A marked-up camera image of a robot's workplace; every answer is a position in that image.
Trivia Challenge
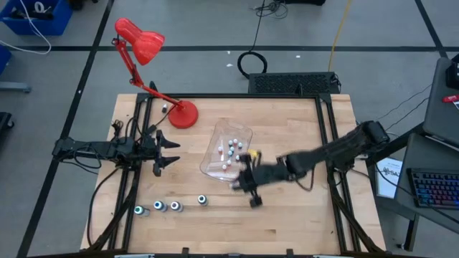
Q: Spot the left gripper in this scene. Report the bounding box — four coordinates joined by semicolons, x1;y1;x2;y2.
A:
138;129;181;178

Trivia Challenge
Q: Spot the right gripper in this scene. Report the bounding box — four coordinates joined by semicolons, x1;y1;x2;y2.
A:
232;153;292;209

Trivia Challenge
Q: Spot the clear plastic bin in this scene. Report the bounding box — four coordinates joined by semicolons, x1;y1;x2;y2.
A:
199;119;254;183

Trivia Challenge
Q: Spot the red desk lamp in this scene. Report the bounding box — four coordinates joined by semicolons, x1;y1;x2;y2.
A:
110;17;199;129

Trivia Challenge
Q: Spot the black perforated computer case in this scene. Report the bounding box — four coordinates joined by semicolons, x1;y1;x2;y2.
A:
247;71;341;95

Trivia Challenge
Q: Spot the white printed paper sheet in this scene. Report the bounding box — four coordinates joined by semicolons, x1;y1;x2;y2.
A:
374;156;402;199

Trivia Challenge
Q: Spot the blue storage bin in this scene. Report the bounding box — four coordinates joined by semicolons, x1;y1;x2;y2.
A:
0;0;74;37

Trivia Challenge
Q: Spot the grey desk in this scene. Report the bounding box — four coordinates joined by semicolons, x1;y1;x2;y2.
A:
422;56;459;146
394;133;459;234

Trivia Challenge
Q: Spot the black keyboard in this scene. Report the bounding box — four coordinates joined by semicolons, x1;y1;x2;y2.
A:
407;168;459;211

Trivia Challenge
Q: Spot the black lamp power cord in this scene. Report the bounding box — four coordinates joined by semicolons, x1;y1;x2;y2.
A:
111;103;176;143

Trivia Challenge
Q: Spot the black aluminium table frame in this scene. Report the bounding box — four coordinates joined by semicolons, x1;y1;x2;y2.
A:
84;92;387;258

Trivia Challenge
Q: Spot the black coiled cable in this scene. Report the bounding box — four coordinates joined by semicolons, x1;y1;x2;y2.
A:
236;0;290;80

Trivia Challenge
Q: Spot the yellow cable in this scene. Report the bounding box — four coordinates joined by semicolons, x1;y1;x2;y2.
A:
327;0;353;72

